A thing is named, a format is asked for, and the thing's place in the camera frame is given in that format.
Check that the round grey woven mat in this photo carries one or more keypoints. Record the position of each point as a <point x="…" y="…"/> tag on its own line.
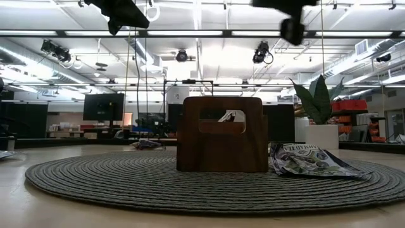
<point x="126" y="183"/>

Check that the black monitor on stand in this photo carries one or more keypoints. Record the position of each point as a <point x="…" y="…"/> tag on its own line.
<point x="102" y="107"/>

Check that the wooden tea organizer box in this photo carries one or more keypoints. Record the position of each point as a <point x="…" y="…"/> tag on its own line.
<point x="221" y="152"/>

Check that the snake plant in white pot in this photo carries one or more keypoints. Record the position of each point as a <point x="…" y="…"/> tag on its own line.
<point x="321" y="136"/>

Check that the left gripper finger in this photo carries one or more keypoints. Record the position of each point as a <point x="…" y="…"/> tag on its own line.
<point x="112" y="28"/>
<point x="126" y="14"/>

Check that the black background robot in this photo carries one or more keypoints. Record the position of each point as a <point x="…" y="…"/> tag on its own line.
<point x="152" y="122"/>

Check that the shelf with orange bins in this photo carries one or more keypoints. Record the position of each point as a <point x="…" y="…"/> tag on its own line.
<point x="375" y="130"/>

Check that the tan tea packet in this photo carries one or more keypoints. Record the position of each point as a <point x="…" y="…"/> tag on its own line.
<point x="147" y="144"/>

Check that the black overhead frame bar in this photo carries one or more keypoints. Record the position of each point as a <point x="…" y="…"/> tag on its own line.
<point x="226" y="33"/>

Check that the white cylinder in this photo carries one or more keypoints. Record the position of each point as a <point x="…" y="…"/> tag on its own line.
<point x="300" y="130"/>

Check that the black aluminium table frame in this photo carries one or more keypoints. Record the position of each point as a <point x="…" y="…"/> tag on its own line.
<point x="373" y="147"/>

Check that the red storage bins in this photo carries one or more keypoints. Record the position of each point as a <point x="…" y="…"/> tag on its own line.
<point x="348" y="105"/>

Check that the grey green tea packet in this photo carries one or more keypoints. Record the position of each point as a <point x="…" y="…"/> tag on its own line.
<point x="310" y="161"/>

